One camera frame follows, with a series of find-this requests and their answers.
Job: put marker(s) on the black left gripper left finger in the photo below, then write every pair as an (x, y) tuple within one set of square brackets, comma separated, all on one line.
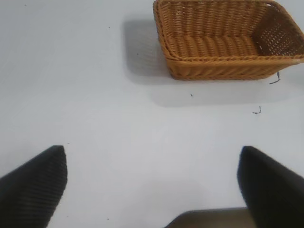
[(31, 190)]

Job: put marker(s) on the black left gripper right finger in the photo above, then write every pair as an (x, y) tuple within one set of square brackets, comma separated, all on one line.
[(270, 190)]

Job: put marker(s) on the brown woven wicker basket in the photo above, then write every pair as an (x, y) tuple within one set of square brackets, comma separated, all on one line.
[(213, 47)]

